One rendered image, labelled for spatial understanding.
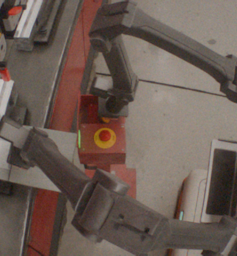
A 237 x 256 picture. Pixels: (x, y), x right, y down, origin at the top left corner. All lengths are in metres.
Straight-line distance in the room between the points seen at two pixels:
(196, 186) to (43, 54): 0.92
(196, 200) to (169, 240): 1.30
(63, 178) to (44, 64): 0.81
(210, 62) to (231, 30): 1.79
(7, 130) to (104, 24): 0.34
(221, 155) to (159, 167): 1.09
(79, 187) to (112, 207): 0.09
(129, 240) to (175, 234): 0.09
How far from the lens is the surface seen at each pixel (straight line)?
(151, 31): 1.00
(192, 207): 2.01
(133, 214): 0.67
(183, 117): 2.45
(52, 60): 1.57
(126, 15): 0.98
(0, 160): 1.31
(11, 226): 1.38
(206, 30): 2.79
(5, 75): 1.20
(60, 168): 0.84
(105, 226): 0.69
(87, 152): 1.52
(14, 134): 1.08
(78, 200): 0.74
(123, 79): 1.28
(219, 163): 1.26
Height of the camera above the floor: 2.20
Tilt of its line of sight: 67 degrees down
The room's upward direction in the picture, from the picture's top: 2 degrees clockwise
